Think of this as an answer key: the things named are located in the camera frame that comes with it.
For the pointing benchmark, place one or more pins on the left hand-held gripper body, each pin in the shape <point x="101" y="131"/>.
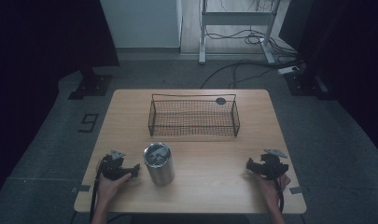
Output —
<point x="112" y="166"/>

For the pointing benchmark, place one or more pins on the person's left hand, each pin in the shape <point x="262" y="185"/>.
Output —
<point x="110" y="188"/>

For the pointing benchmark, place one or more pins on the person's right hand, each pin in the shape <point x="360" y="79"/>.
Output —
<point x="270" y="186"/>

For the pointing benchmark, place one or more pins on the white desk frame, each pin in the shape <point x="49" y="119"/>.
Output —
<point x="236" y="18"/>

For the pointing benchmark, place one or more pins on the dark curtain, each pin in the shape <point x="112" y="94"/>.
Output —
<point x="37" y="46"/>
<point x="348" y="62"/>

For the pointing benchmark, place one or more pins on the grey tape piece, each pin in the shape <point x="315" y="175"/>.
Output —
<point x="81" y="188"/>
<point x="296" y="189"/>

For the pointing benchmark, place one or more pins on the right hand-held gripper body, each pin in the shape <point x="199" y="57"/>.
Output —
<point x="272" y="166"/>

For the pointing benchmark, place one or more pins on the white power strip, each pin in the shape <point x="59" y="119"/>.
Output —
<point x="288" y="70"/>

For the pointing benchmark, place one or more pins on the black tape floor marker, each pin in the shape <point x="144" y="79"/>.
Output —
<point x="88" y="123"/>

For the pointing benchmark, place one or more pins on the white cabinet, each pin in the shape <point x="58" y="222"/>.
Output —
<point x="140" y="23"/>

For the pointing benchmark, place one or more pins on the silver metal cup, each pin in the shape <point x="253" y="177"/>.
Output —
<point x="158" y="165"/>

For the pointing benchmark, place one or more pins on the black stand base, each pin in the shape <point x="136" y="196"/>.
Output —
<point x="91" y="85"/>
<point x="306" y="84"/>

